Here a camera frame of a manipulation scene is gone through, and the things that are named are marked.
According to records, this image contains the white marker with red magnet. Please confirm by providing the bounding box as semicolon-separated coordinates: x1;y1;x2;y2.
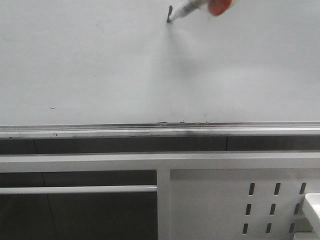
166;0;236;24

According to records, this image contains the grey metal pegboard stand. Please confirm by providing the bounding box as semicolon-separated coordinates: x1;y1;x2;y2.
0;135;320;240

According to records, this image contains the white plastic marker tray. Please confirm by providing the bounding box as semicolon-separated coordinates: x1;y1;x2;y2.
293;193;320;240

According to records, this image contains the white whiteboard with grey frame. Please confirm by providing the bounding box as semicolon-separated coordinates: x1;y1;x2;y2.
0;0;320;139

